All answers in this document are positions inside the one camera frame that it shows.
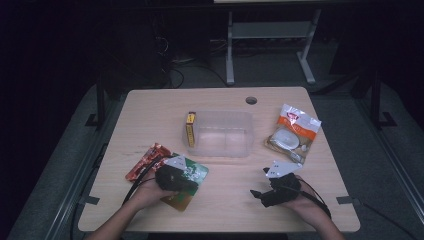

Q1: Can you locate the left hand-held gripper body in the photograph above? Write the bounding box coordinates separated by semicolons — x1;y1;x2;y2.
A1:
154;154;188;195

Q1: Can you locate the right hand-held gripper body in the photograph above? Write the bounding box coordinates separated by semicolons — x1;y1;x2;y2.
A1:
261;160;304;209

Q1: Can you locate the green and red snack packet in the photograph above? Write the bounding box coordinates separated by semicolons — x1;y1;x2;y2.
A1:
124;142;210;213

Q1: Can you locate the yellow and brown snack bar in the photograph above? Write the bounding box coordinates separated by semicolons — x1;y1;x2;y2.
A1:
185;111;197;149

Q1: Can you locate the clear plastic container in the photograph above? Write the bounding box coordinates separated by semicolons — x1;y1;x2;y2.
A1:
181;110;255;159

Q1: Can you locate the person's right hand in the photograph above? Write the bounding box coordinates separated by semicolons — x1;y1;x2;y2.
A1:
282;174;327;224

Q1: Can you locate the person's left hand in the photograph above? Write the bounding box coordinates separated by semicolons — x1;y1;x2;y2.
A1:
130;178;180;212

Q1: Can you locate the orange and white clear packet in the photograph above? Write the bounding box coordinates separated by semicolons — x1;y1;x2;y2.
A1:
264;103;323;165

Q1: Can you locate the black metal stand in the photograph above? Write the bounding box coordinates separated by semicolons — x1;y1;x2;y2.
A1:
368;68;398;130
84;71;108;130

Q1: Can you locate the white metal stand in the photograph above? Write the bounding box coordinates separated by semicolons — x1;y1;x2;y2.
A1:
225;8;323;86

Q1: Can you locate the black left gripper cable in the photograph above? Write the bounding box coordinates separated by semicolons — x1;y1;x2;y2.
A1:
121;155;165;206

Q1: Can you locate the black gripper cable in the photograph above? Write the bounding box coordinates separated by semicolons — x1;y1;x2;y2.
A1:
297;177;333;220
121;155;165;206

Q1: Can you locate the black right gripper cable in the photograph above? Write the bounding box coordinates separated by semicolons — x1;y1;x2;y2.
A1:
297;177;333;220

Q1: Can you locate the grey table bracket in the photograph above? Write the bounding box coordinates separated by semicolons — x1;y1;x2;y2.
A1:
335;196;362;206
79;195;101;206

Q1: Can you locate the black floor cable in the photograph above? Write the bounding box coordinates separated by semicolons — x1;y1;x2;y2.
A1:
165;58;232;90
361;201;419;240

